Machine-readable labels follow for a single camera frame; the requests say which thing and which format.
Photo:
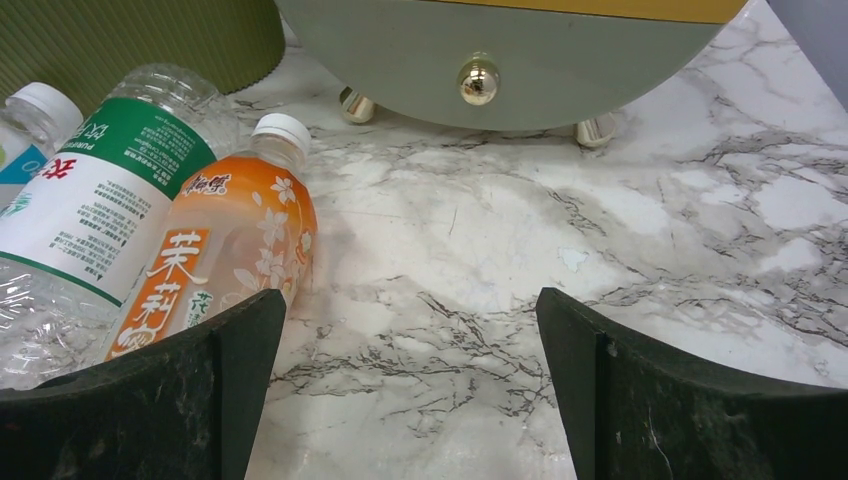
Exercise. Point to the orange jasmine tea bottle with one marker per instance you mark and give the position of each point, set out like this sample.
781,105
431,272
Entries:
239,226

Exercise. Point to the green white label water bottle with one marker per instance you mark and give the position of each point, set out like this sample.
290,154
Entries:
77,236

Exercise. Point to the white Suntory oolong tea bottle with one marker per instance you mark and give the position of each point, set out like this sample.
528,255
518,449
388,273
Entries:
35,121

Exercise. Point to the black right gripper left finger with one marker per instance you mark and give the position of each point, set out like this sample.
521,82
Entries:
186,407

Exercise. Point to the round drawer box gold knobs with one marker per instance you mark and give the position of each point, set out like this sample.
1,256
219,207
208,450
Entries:
503,65

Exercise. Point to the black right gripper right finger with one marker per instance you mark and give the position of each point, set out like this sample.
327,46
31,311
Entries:
634,407

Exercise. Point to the green ribbed plastic bin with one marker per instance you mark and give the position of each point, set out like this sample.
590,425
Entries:
84,48

